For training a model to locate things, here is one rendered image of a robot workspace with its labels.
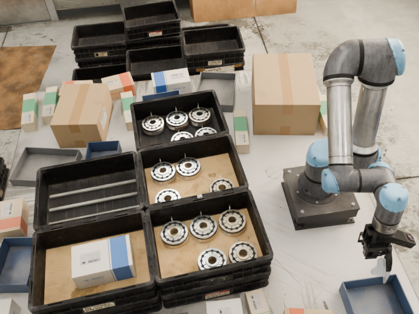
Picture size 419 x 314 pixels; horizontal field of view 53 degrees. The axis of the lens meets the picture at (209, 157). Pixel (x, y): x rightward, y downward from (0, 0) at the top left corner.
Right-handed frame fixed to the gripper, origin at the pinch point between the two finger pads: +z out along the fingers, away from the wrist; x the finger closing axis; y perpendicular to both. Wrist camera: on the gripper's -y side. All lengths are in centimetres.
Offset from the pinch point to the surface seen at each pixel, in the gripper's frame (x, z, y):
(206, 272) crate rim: 0, -6, 58
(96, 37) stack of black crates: -238, 17, 126
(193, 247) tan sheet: -16, 2, 62
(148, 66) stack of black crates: -195, 23, 85
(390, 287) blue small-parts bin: -0.8, 17.1, -8.9
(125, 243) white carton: -14, -7, 85
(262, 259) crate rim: -2.2, -6.0, 39.0
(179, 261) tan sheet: -11, 3, 67
